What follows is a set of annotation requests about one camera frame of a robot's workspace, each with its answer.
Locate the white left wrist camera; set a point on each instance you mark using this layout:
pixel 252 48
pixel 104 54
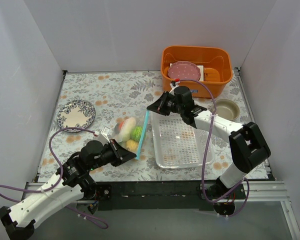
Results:
pixel 102 136

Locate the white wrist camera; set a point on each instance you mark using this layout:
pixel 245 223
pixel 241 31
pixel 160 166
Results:
pixel 102 136
pixel 174 84

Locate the pink dotted plate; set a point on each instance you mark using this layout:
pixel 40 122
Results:
pixel 184 70

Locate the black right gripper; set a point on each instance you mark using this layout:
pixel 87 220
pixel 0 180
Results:
pixel 163 103

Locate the blue floral plate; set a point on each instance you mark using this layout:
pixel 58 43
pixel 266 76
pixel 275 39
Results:
pixel 76 114

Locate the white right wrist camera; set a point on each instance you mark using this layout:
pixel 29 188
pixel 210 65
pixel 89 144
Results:
pixel 174 84

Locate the floral tablecloth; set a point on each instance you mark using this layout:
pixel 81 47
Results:
pixel 116 95

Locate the beige ceramic bowl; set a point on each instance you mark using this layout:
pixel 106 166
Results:
pixel 226 109

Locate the orange soap dish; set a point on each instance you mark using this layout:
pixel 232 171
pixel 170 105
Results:
pixel 211 75

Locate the orange plastic tub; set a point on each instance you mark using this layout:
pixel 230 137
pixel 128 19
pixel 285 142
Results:
pixel 212 57

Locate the yellow pear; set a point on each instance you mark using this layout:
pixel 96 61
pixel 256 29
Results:
pixel 132 145

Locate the white plastic basket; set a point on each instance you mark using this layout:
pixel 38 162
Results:
pixel 176 144

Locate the green bell pepper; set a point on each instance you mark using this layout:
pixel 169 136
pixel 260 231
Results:
pixel 136 133

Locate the black base bar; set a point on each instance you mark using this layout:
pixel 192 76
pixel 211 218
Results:
pixel 148 195

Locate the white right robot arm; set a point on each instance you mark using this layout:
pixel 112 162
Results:
pixel 247 143

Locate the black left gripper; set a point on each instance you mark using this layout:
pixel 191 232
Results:
pixel 115 153

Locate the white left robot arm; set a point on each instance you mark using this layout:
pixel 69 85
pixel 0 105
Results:
pixel 71 182

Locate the clear zip top bag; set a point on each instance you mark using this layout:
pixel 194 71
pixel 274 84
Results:
pixel 141 121

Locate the white radish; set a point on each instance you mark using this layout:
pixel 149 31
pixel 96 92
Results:
pixel 127 127

